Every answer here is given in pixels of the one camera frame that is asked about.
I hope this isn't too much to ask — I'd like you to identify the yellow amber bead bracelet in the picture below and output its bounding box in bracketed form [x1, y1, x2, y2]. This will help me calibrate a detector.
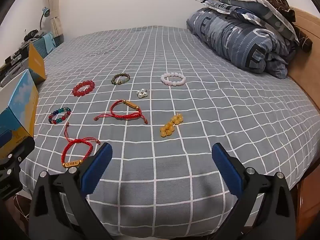
[160, 113, 184, 138]

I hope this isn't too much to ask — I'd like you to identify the brown blanket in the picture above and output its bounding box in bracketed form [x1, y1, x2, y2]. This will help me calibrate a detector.
[216, 0, 313, 53]

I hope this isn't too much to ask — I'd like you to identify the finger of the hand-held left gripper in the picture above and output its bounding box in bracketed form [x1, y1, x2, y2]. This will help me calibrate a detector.
[0, 129, 35, 201]

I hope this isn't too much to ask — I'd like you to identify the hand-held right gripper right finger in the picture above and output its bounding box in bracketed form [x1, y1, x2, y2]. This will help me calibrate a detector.
[211, 142, 298, 240]

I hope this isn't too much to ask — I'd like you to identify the beige curtain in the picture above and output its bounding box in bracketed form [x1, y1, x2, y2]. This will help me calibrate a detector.
[46, 0, 65, 43]

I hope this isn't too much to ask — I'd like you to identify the pale pink bead bracelet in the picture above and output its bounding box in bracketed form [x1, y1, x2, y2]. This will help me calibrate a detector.
[160, 72, 187, 87]

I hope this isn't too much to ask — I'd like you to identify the blue and yellow cardboard box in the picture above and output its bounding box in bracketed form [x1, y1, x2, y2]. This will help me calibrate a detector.
[0, 69, 40, 160]

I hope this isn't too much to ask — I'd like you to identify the grey checked bedsheet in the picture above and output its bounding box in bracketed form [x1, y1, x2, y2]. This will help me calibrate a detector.
[19, 25, 320, 233]

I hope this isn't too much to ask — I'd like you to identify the red cord bracelet gold tube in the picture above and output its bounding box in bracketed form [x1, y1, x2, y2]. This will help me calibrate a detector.
[94, 99, 148, 125]

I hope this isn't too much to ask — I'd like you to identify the teal box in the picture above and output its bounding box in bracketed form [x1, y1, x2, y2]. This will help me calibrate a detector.
[32, 32, 57, 55]

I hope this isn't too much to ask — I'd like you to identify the multicolour glass bead bracelet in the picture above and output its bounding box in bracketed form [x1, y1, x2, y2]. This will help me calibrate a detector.
[48, 107, 72, 125]

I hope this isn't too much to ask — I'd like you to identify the grey stereo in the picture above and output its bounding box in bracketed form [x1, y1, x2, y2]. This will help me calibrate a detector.
[0, 56, 30, 88]

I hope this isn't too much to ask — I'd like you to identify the red cord bracelet gold plate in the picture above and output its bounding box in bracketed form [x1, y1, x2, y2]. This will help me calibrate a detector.
[61, 122, 100, 169]

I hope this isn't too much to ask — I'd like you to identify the wooden bed frame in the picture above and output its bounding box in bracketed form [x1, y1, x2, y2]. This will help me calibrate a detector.
[285, 7, 320, 233]

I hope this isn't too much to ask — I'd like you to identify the desk lamp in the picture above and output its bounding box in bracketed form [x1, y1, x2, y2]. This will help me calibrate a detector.
[39, 6, 52, 31]

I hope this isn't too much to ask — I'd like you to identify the blue patterned pillow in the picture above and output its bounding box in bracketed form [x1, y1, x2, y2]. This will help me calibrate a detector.
[203, 0, 300, 44]

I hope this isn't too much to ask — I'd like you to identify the red bead bracelet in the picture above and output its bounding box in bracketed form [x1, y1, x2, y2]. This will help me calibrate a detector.
[72, 80, 96, 97]

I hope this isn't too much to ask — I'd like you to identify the folded blue-grey quilt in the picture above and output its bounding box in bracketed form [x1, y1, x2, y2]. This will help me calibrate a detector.
[186, 6, 300, 80]

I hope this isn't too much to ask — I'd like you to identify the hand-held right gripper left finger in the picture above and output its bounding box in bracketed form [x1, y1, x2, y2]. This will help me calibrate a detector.
[29, 142, 113, 240]

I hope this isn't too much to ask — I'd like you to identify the brown and green bead bracelet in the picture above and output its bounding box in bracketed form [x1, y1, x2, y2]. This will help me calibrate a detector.
[111, 73, 131, 85]

